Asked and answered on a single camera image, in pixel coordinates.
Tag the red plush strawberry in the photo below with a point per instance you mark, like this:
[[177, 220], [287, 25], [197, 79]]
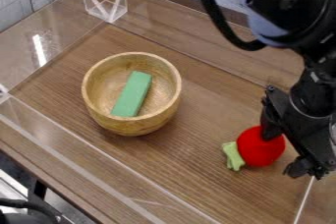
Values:
[[251, 151]]

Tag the black table leg bracket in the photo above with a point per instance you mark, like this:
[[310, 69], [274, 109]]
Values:
[[37, 195]]

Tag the wooden bowl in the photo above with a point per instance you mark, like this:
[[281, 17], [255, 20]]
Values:
[[103, 84]]

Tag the clear acrylic corner bracket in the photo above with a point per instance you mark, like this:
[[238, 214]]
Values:
[[106, 10]]

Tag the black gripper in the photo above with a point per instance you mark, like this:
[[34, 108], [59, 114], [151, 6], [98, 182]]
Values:
[[303, 115]]

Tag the clear acrylic tray wall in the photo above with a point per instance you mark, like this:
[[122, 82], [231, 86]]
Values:
[[113, 193]]

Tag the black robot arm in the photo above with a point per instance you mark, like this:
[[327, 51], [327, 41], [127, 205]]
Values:
[[301, 25]]

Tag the green rectangular block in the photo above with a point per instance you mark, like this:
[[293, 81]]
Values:
[[133, 95]]

